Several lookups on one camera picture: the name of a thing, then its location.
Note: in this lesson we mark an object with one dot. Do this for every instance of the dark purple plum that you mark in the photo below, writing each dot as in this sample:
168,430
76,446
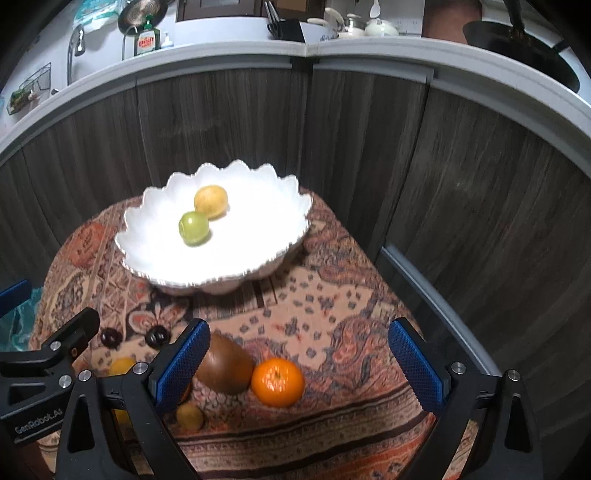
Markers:
157,336
111,338

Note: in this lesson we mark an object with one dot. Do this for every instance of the white spoon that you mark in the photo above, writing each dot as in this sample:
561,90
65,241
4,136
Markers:
376,8

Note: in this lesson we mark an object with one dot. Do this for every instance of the yellow spotted mango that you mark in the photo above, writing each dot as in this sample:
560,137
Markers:
121,366

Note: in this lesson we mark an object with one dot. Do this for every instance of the green apple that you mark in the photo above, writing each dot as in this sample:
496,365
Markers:
194,228

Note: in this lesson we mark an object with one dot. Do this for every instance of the large orange tangerine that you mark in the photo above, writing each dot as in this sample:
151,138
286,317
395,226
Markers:
277,382

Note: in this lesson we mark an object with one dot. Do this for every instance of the metal frying pan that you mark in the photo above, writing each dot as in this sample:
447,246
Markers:
141,14

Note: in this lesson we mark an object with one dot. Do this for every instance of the white pump bottle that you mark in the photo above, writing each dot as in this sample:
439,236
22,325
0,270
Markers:
166,42

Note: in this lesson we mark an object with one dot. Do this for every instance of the brown kiwi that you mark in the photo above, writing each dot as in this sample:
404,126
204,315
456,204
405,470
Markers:
228,364

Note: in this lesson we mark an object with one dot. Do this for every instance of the white scalloped bowl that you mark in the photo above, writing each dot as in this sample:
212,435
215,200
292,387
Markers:
249,230

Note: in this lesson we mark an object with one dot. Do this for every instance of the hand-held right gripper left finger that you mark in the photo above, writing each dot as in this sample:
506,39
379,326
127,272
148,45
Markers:
182,364

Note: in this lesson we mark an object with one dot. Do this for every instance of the white lidded pot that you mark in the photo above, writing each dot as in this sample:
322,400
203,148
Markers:
381,28

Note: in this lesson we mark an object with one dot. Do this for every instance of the small yellow-green lime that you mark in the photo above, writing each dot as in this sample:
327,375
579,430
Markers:
190,417

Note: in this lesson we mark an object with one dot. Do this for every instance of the yellow lemon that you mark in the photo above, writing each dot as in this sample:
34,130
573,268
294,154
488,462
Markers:
211,201

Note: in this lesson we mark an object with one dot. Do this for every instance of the black knife block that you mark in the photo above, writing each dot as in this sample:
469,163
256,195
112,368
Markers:
281,27

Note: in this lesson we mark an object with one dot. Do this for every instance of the chrome kitchen faucet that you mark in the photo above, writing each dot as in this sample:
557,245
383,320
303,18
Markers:
76,44

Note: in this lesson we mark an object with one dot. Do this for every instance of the thin chrome spout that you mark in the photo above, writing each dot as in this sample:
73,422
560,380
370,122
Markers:
124,44

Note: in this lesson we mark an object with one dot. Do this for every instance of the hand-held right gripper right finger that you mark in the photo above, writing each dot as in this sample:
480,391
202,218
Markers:
415,369

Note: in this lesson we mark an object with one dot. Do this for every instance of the green dish soap bottle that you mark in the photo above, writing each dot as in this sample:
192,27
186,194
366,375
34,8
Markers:
147,41

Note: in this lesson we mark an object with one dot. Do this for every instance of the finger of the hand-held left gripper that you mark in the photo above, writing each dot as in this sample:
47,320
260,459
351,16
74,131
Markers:
69,334
14,294

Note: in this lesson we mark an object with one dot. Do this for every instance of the dark wood kitchen cabinet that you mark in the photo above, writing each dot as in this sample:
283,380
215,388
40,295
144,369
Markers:
415,184

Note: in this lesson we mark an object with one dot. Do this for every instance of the patterned paisley tablecloth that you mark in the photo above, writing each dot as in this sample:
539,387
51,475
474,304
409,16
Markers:
323,314

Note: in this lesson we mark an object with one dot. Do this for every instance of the metal lidded pot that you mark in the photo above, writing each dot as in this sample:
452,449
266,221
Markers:
354,25

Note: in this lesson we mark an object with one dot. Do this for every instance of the black wok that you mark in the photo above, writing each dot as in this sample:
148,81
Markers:
521,46

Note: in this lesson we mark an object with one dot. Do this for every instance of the teal plastic bag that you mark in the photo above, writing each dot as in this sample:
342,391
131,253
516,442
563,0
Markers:
21,325

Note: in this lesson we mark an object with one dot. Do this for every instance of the teal and white packet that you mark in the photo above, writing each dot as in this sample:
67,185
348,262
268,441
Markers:
99,11

